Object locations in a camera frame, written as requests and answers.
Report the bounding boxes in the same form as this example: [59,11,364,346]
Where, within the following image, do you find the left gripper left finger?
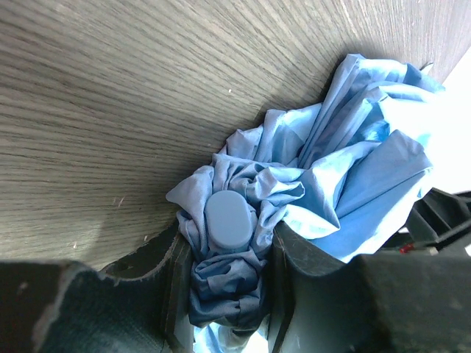
[1,224,193,352]

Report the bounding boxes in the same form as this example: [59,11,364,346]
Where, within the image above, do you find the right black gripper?
[380,188,470,257]

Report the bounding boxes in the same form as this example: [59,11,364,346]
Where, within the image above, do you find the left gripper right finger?
[268,223,470,352]

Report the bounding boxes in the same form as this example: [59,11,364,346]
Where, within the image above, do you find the light blue folding umbrella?
[166,54,444,352]

